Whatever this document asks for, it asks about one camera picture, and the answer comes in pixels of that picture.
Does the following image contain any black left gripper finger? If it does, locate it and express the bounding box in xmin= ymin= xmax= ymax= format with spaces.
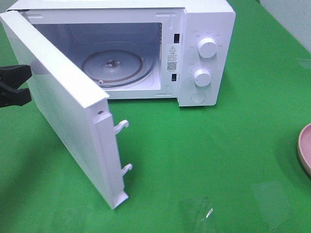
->
xmin=0 ymin=65 xmax=32 ymax=89
xmin=0 ymin=82 xmax=32 ymax=108

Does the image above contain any white microwave door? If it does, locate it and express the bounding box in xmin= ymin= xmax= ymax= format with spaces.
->
xmin=0 ymin=11 xmax=132 ymax=209

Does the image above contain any round door release button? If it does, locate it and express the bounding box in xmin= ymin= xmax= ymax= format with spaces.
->
xmin=191 ymin=92 xmax=206 ymax=103

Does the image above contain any small white knob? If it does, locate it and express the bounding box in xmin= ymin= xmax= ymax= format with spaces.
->
xmin=194 ymin=69 xmax=211 ymax=87

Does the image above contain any pink plate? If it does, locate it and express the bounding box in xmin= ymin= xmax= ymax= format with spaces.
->
xmin=297 ymin=123 xmax=311 ymax=177

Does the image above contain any glass microwave turntable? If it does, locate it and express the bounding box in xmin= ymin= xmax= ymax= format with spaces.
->
xmin=82 ymin=41 xmax=159 ymax=88

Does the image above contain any white microwave oven body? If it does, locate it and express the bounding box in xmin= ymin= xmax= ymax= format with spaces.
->
xmin=6 ymin=0 xmax=236 ymax=106

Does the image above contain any large white upper knob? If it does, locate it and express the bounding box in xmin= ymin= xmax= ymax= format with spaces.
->
xmin=198 ymin=36 xmax=218 ymax=58

